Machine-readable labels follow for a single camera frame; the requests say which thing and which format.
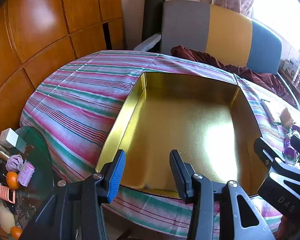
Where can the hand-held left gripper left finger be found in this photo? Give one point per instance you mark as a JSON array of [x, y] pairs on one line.
[[117, 177]]

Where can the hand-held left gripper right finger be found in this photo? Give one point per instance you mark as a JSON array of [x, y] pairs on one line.
[[177, 170]]

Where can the purple sachet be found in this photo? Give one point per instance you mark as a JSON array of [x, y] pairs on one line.
[[288, 148]]

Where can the yellow sponge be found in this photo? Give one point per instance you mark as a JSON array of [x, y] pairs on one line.
[[287, 116]]

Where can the gold tin box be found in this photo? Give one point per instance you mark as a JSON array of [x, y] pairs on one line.
[[177, 120]]

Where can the green-edged snack bar packet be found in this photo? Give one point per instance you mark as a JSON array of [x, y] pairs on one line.
[[270, 112]]

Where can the white printed carton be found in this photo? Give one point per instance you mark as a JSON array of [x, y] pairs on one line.
[[292, 67]]

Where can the striped tablecloth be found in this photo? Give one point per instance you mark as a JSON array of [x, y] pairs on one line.
[[77, 100]]

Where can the green glass side table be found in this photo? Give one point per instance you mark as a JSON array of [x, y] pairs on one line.
[[37, 140]]

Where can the pink white roll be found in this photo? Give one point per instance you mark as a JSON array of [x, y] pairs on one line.
[[27, 173]]

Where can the purple sock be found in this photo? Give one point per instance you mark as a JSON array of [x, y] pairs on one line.
[[13, 162]]

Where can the orange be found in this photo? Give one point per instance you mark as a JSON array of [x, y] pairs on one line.
[[12, 180], [16, 232]]

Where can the dark red blanket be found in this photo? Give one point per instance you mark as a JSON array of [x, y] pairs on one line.
[[205, 56]]

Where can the pink hair comb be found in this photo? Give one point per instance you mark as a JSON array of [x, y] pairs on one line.
[[6, 195]]

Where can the small white box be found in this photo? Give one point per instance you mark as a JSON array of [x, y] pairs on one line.
[[11, 136]]

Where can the pale yellow fruit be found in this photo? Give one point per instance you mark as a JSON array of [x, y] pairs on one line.
[[6, 218]]

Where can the grey yellow blue headboard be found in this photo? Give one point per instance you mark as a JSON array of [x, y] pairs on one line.
[[227, 35]]

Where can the gold bottle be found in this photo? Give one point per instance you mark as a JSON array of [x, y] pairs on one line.
[[0, 151]]

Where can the white padded armrest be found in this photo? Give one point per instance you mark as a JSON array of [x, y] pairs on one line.
[[147, 43]]

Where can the window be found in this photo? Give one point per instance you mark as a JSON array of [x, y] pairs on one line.
[[277, 10]]

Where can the black rolled mat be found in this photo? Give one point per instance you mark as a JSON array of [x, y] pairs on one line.
[[152, 17]]

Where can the wooden wardrobe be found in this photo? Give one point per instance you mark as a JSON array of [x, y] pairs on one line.
[[40, 17]]

